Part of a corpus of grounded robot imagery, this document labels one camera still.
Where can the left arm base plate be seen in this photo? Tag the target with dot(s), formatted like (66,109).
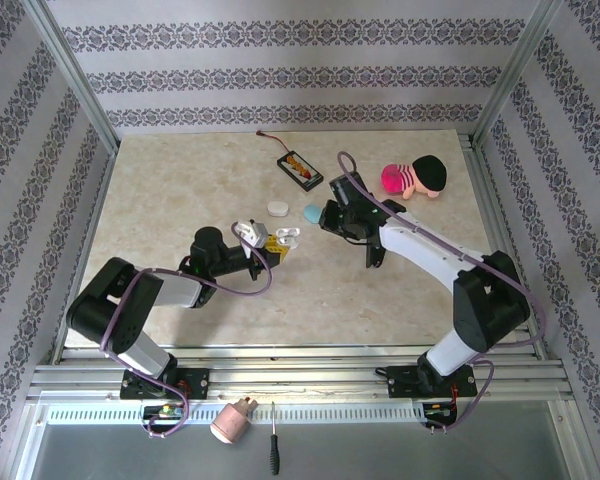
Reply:
(197,382)

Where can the pink plush doll black hat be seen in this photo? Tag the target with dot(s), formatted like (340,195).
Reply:
(430,172)

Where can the aluminium frame post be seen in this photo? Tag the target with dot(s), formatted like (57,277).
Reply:
(75,75)
(515,75)

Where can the aluminium side rail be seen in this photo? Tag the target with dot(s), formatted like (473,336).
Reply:
(486,200)
(97,200)

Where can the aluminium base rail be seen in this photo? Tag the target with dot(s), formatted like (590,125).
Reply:
(305,380)

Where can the black balance charging board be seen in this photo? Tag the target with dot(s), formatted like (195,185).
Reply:
(300,172)

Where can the white oval earbud case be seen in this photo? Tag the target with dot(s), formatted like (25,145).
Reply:
(278,208)

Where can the black folding clip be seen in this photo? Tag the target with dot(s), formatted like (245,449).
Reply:
(375,257)

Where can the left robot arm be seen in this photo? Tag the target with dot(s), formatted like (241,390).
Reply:
(105,310)

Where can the small circuit board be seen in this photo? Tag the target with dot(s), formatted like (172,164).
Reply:
(166,411)
(437,411)

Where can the blue earbud case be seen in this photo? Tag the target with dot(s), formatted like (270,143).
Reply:
(312,214)

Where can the white square earbud case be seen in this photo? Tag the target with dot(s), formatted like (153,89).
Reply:
(287,232)

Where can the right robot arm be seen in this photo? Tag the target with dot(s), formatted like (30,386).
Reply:
(485,310)

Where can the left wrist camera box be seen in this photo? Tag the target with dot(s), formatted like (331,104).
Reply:
(250,232)

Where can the pink cylinder plug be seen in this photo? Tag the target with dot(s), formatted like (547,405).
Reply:
(230,422)

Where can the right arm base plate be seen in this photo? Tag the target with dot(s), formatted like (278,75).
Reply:
(400,382)

